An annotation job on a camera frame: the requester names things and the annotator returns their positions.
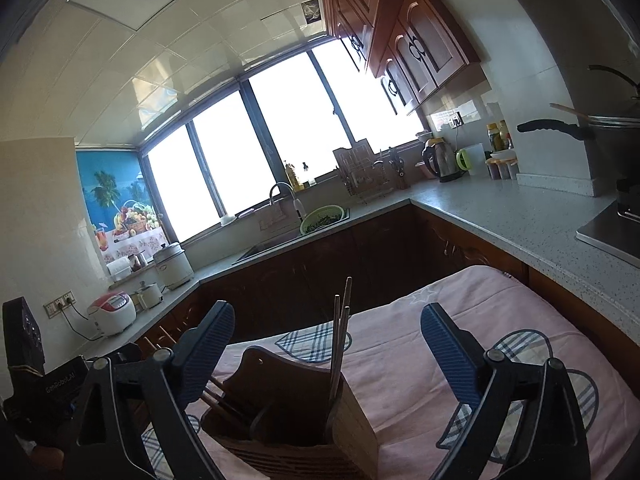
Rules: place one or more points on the steel electric kettle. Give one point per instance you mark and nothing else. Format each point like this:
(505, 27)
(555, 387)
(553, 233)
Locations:
(442, 160)

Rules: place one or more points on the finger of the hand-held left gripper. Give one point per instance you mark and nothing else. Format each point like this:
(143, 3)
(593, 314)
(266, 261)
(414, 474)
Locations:
(127, 355)

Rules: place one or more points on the white bowl on sill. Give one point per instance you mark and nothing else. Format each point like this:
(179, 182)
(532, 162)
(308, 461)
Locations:
(228, 220)

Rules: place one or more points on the hanging dish cloth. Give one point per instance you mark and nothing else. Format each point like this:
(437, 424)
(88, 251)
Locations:
(274, 217)

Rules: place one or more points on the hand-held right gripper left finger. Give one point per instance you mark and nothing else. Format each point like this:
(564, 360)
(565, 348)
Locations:
(210, 347)

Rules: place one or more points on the white rice cooker red lid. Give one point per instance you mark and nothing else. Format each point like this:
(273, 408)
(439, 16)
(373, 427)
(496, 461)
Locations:
(112, 314)

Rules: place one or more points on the gas stove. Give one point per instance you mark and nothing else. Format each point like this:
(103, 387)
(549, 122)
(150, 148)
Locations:
(612, 230)

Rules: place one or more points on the yellow oil bottle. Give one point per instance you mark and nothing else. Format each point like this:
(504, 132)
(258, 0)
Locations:
(290, 176)

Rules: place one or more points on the small wall socket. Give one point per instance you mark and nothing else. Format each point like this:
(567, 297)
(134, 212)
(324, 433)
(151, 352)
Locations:
(456, 120)

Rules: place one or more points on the plain wooden chopstick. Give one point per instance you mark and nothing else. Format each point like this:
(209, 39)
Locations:
(344, 310)
(334, 340)
(345, 340)

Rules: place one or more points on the dark pump bottle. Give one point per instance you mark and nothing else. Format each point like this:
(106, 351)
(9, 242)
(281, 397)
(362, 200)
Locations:
(306, 176)

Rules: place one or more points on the small white stew pot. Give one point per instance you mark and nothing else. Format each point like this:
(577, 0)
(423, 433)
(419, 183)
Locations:
(150, 296)

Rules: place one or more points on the pink printed tablecloth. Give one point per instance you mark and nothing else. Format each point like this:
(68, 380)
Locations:
(400, 340)

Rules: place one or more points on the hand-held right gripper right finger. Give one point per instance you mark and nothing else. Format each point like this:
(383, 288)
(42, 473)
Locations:
(447, 355)

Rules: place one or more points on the spice jar set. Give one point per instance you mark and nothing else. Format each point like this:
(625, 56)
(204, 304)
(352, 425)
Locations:
(502, 167)

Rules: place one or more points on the wooden upper kitchen cabinets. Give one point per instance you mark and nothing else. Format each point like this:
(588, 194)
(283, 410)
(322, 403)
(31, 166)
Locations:
(400, 25)

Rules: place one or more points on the dish drying rack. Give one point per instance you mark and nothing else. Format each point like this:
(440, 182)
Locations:
(362, 170)

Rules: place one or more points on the wall power socket strip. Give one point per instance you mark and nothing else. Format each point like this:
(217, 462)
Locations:
(59, 302)

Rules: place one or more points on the green colander with vegetables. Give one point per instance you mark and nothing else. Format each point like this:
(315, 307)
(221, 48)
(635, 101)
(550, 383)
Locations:
(322, 220)

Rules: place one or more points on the wooden kitchen cabinets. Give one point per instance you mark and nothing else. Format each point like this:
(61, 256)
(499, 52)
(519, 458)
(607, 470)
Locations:
(400, 25)
(310, 270)

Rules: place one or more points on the wooden utensil holder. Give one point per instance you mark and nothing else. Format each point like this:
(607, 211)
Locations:
(300, 410)

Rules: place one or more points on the large kitchen window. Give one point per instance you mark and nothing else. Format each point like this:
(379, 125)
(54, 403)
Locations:
(280, 140)

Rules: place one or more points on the black wok with lid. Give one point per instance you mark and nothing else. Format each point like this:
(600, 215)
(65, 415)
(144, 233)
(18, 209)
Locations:
(607, 140)

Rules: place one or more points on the grey speckled kitchen countertop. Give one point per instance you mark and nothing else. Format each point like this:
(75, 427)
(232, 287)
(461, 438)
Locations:
(500, 215)

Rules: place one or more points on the knife holder with knives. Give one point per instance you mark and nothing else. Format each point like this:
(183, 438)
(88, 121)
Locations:
(399, 167)

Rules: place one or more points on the wooden lower kitchen cabinets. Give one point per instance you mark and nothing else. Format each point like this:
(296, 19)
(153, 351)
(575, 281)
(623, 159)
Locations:
(310, 270)

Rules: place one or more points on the large white electric cooker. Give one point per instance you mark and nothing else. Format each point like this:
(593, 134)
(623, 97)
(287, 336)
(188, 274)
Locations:
(174, 266)

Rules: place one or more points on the green and white jug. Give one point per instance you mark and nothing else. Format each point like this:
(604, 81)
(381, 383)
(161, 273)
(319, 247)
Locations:
(471, 160)

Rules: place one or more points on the yellow capped condiment bottles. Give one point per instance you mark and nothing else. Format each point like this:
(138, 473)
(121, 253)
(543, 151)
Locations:
(497, 136)

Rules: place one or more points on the curved steel faucet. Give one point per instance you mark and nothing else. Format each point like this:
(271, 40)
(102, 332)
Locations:
(282, 187)

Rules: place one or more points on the tropical fruit wall poster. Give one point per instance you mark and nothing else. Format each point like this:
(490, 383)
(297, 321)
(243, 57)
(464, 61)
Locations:
(120, 200)

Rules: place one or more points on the paper towel roll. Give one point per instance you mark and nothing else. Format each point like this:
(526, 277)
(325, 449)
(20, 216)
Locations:
(120, 269)

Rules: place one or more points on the steel kitchen sink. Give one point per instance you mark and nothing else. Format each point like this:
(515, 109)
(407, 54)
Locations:
(270, 247)

